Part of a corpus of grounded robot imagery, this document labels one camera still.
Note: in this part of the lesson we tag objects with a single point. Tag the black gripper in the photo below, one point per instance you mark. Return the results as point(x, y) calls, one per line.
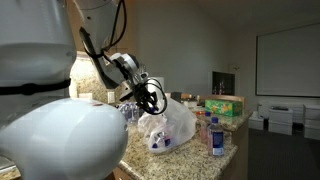
point(152, 102)

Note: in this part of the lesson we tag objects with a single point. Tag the clear plastic bag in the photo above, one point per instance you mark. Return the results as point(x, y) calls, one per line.
point(177, 120)

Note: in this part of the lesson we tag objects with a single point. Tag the blue-cap water bottle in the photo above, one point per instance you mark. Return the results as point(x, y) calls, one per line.
point(161, 140)
point(215, 135)

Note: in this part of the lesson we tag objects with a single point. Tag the blue-label water bottle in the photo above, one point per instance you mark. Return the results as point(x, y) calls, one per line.
point(205, 122)

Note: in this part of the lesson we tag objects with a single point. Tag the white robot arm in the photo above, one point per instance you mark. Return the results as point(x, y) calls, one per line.
point(45, 132)

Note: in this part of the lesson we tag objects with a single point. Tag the shrink-wrapped water bottle pack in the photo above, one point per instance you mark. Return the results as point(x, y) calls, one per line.
point(131, 112)

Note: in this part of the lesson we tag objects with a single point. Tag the dark window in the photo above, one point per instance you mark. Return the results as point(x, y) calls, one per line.
point(223, 83)

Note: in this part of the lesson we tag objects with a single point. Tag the green tissue box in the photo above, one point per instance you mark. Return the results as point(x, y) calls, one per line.
point(224, 107)

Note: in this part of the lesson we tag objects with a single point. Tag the white storage boxes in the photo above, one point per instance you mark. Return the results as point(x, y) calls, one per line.
point(283, 117)

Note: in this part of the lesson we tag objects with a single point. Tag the white projector screen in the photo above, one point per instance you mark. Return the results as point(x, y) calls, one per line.
point(288, 63)

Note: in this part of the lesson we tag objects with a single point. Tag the white wall outlet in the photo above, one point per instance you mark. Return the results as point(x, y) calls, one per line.
point(111, 97)

